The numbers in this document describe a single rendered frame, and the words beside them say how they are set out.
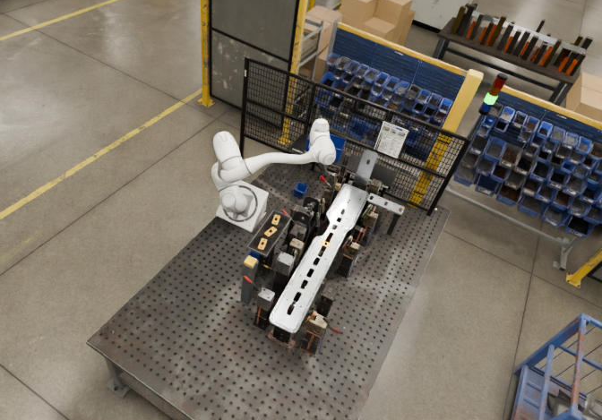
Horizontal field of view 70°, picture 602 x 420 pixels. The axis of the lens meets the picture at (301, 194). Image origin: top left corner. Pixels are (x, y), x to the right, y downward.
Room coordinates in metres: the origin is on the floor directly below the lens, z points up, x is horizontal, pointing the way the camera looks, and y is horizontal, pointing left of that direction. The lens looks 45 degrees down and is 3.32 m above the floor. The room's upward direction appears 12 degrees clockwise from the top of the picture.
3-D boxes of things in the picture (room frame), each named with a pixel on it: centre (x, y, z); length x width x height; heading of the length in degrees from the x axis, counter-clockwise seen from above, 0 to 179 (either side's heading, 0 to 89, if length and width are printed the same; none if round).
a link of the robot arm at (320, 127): (2.07, -0.04, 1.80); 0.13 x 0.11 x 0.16; 22
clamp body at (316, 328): (1.30, -0.26, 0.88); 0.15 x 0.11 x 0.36; 74
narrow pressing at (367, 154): (2.61, -0.45, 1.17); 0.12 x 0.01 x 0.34; 74
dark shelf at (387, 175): (2.83, -0.29, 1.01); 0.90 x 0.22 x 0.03; 74
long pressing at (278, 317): (1.89, -0.24, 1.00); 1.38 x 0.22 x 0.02; 164
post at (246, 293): (1.53, 0.22, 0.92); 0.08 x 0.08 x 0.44; 74
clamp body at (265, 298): (1.39, 0.08, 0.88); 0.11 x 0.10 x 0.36; 74
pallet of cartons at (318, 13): (5.64, -0.01, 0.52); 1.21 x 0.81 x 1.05; 163
